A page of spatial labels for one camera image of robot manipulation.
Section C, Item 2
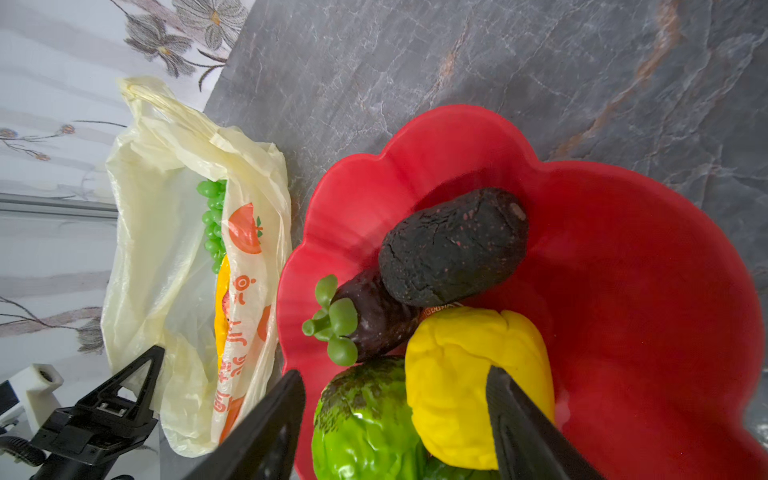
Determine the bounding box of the pale yellow printed plastic bag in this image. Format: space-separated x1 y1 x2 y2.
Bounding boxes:
101 77 292 458

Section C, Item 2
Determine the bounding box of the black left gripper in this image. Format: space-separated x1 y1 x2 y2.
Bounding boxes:
32 345 165 479

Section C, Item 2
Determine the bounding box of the yellow fake lemon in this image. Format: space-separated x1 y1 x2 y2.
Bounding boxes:
405 307 555 470

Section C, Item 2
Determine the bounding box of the yellow fake banana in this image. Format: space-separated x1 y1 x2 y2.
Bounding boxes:
214 255 230 366

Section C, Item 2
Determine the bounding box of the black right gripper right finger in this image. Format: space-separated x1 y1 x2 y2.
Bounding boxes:
486 366 602 480

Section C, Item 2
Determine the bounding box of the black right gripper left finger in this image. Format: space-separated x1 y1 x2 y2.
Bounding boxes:
187 370 306 480

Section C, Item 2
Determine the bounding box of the dark fake avocado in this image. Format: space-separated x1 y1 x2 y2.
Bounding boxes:
378 188 529 308

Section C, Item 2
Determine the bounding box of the green fake lime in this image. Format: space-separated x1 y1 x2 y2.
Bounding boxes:
423 457 500 480

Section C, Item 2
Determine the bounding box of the green fake grape bunch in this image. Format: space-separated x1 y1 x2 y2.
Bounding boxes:
196 180 227 274

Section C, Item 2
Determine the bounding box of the red flower-shaped plastic plate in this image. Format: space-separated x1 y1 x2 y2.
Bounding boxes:
277 105 767 479

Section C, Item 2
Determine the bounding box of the aluminium frame post left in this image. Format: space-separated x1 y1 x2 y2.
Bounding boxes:
1 193 119 220

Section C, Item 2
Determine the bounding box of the bright green bumpy fake fruit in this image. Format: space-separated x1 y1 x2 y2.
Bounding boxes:
311 356 429 479

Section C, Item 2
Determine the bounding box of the dark purple fake mangosteen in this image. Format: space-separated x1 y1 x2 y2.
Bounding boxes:
302 267 422 367

